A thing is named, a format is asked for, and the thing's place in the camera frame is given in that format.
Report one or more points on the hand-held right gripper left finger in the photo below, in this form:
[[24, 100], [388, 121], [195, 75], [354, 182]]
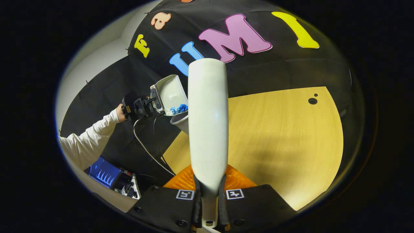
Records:
[[161, 207]]

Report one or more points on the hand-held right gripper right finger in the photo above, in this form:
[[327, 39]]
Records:
[[258, 207]]

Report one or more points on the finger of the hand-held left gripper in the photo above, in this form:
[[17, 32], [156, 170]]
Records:
[[156, 102]]

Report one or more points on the grey dustpan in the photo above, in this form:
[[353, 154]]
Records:
[[173, 92]]

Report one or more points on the light blue paper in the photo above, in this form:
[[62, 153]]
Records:
[[173, 111]]

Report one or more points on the dark blue paper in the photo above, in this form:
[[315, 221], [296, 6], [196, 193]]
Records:
[[183, 107]]

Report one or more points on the white ribbed garbage bin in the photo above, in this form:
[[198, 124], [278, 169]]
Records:
[[181, 123]]

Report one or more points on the small grey broom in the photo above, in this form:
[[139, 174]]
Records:
[[208, 123]]

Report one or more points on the electronic device with blue screen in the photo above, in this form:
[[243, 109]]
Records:
[[106, 173]]

